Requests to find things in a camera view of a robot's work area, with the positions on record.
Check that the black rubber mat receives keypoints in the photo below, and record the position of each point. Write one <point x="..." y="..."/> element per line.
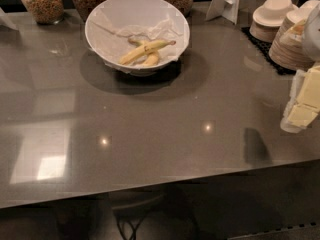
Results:
<point x="264" y="48"/>

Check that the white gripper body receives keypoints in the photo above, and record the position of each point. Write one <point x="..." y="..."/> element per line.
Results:
<point x="312" y="34"/>

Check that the white paper bowl liner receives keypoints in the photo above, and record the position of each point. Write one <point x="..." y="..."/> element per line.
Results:
<point x="120" y="37"/>

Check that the stack of beige plates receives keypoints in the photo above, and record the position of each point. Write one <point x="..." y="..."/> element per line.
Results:
<point x="286" y="49"/>

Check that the white folded card stand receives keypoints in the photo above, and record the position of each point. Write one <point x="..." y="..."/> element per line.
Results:
<point x="227" y="9"/>

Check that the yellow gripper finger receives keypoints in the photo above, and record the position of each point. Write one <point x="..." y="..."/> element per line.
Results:
<point x="310" y="92"/>
<point x="301" y="116"/>

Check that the left glass cereal jar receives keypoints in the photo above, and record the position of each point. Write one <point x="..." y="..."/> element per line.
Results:
<point x="45" y="11"/>

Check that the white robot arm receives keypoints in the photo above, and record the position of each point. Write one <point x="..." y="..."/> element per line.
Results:
<point x="310" y="39"/>

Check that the large white bowl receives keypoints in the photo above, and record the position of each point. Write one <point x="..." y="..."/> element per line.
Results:
<point x="133" y="14"/>

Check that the white paper at left edge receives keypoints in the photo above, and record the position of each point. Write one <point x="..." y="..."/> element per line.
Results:
<point x="5" y="20"/>

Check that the stack of small white bowls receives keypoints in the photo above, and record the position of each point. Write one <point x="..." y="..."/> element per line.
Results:
<point x="268" y="18"/>

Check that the dark chair under table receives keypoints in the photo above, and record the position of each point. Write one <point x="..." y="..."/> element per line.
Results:
<point x="148" y="216"/>

